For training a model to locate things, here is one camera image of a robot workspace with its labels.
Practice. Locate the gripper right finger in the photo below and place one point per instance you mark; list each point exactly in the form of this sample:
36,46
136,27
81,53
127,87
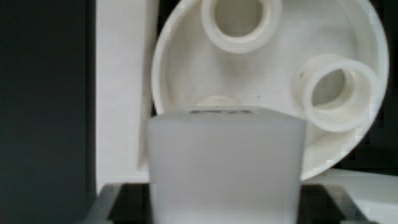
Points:
328,206

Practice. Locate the white stool leg with tag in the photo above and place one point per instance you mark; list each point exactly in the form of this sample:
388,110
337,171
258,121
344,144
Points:
225,166

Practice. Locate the white front wall barrier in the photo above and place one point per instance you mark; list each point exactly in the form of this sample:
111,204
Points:
372,189

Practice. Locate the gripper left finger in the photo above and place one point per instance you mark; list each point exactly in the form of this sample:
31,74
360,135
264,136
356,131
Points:
122,206

